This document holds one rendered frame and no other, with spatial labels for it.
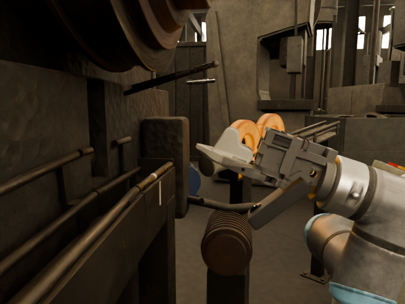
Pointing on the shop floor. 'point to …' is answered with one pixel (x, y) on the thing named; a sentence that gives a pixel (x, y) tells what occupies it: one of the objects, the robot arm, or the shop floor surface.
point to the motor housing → (226, 256)
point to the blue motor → (194, 181)
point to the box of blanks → (366, 136)
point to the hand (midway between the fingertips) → (202, 152)
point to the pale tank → (326, 16)
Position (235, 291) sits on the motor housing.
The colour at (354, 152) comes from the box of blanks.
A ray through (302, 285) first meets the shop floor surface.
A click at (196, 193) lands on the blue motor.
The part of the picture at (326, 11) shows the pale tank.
